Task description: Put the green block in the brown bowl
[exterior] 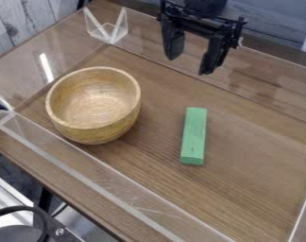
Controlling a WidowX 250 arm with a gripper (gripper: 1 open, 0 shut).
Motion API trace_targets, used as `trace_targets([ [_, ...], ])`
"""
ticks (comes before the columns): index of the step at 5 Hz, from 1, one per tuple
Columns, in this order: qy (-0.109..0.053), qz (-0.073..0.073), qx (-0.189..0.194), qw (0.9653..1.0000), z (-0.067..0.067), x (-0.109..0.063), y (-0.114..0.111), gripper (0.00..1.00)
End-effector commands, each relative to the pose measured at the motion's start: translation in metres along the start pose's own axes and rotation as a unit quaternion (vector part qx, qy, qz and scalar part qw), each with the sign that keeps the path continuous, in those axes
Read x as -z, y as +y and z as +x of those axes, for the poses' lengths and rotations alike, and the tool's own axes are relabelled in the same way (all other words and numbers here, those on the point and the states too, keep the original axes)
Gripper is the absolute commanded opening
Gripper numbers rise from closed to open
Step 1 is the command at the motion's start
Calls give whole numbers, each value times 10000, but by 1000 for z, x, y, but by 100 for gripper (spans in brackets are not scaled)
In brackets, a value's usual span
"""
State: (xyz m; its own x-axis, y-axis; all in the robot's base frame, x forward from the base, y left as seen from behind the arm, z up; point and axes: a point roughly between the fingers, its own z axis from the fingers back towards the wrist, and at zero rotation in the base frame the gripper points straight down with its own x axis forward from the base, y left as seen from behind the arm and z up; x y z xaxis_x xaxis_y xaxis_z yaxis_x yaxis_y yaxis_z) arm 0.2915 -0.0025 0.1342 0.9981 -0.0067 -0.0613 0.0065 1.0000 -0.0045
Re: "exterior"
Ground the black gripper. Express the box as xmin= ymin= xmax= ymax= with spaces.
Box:
xmin=157 ymin=0 xmax=247 ymax=76

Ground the green rectangular block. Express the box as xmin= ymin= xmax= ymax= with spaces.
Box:
xmin=179 ymin=107 xmax=207 ymax=165

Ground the brown wooden bowl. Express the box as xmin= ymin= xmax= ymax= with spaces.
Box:
xmin=46 ymin=66 xmax=142 ymax=145

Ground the black table leg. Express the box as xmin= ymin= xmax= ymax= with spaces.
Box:
xmin=38 ymin=188 xmax=54 ymax=212

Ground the clear acrylic corner bracket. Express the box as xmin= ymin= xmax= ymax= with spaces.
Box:
xmin=83 ymin=8 xmax=129 ymax=44

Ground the black metal base plate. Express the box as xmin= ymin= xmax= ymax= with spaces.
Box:
xmin=33 ymin=213 xmax=85 ymax=242

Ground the black cable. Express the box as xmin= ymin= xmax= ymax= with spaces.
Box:
xmin=0 ymin=205 xmax=50 ymax=242

